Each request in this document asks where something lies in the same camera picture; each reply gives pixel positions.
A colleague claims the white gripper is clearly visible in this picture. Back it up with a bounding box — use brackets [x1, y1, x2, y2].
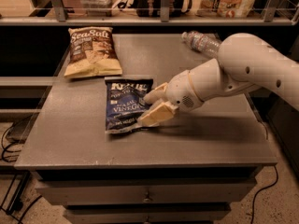
[137, 70, 204, 127]

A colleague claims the blue vinegar chip bag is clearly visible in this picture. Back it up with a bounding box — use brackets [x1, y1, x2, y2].
[105, 78, 153, 134]

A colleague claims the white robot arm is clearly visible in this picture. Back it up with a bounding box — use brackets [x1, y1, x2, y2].
[137, 31, 299, 127]

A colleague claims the yellow sea salt chip bag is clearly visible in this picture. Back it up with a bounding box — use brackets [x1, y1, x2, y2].
[64, 27, 122, 78]

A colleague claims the printed snack bag on shelf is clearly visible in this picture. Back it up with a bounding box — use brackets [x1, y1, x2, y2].
[196, 0, 255, 18]

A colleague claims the clear plastic water bottle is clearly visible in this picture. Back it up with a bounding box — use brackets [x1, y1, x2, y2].
[181, 31, 221, 59]

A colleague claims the grey drawer cabinet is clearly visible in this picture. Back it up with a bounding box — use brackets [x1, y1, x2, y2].
[14, 33, 278, 224]

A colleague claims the metal drawer knob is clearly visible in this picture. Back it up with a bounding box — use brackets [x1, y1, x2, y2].
[143, 195, 152, 203]

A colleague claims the metal shelf rack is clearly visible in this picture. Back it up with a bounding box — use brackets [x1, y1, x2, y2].
[0, 0, 299, 27]

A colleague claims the black floor cable right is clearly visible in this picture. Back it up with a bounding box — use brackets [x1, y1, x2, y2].
[249, 165, 279, 224]

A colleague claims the black floor cables left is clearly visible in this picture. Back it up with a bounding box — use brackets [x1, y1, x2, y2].
[0, 115, 43, 224]

